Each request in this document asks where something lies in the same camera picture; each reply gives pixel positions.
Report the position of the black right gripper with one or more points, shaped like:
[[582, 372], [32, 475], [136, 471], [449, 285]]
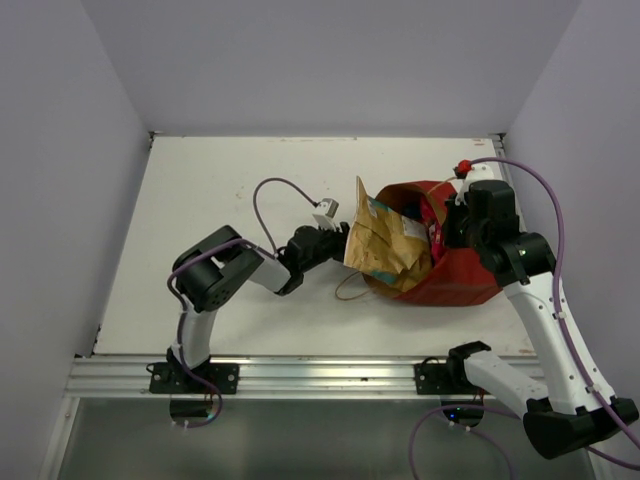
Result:
[[451, 239]]

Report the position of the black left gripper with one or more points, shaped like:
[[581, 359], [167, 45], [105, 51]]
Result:
[[340, 239]]

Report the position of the pink chips bag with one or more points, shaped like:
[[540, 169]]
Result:
[[434, 230]]

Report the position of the red brown paper bag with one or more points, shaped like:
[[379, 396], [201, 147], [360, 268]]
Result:
[[458, 280]]

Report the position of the tan kraft snack bag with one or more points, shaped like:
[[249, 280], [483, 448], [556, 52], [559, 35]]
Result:
[[387, 246]]

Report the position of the blue snack bag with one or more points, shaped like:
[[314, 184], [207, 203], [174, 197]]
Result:
[[412, 210]]

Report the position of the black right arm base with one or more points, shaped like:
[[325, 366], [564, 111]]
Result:
[[432, 377]]

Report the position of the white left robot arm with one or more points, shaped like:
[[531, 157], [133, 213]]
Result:
[[206, 276]]

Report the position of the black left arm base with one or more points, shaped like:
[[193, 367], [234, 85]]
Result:
[[170, 378]]

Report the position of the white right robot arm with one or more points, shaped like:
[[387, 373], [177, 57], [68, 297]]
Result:
[[574, 407]]

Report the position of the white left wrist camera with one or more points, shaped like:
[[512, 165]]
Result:
[[324, 213]]

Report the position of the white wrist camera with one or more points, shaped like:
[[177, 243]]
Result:
[[468, 173], [324, 213]]

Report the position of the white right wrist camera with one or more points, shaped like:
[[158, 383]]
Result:
[[468, 173]]

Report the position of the aluminium mounting rail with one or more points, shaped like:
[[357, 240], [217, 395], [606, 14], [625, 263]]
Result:
[[258, 377]]

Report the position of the metal table corner bracket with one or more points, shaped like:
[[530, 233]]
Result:
[[152, 135]]

